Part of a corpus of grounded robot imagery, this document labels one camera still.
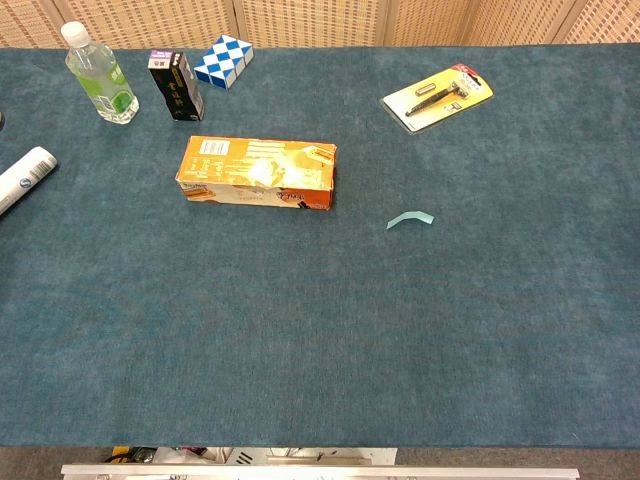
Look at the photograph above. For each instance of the small light blue strip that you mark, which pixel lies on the small light blue strip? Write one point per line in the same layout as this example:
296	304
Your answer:
407	218

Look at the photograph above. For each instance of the orange cardboard box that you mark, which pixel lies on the orange cardboard box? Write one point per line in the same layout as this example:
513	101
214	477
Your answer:
225	165

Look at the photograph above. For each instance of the black purple small carton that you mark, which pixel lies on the black purple small carton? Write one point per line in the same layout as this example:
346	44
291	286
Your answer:
177	90

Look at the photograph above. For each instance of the clear plastic water bottle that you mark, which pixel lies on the clear plastic water bottle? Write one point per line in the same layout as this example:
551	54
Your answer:
102	80

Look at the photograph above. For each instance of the teal felt table cloth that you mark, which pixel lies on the teal felt table cloth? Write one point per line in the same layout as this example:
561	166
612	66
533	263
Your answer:
320	310

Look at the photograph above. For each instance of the razor in yellow blister pack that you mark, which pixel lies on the razor in yellow blister pack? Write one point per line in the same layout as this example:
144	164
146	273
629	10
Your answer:
440	97

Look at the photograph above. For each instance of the blue white snake cube puzzle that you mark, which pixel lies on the blue white snake cube puzzle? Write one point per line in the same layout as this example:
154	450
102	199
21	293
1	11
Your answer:
222	62

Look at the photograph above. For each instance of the woven bamboo folding screen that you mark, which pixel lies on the woven bamboo folding screen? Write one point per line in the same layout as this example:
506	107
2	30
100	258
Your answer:
310	22

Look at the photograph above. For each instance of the white printed tube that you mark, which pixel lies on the white printed tube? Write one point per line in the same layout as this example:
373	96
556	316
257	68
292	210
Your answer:
25	175

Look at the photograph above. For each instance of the aluminium profile rail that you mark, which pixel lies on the aluminium profile rail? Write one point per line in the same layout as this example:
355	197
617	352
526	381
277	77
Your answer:
320	472

